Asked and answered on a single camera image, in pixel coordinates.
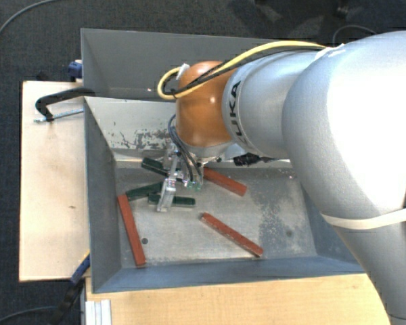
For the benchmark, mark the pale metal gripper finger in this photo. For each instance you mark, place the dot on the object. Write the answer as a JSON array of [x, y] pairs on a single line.
[[166, 196]]

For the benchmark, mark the dark green flat block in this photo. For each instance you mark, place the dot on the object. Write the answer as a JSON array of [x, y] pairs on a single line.
[[182, 200], [142, 191], [153, 166]]

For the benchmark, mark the grey metal bin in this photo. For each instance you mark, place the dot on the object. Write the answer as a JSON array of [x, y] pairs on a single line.
[[196, 229]]

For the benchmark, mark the red-brown flat block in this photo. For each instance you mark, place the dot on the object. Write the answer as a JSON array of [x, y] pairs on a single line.
[[132, 230], [231, 234], [226, 182]]

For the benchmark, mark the pale wood flat board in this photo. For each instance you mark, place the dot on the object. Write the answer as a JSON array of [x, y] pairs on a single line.
[[52, 181]]

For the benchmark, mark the black cylinder on white bracket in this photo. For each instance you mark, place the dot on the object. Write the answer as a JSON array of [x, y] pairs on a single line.
[[246, 159]]

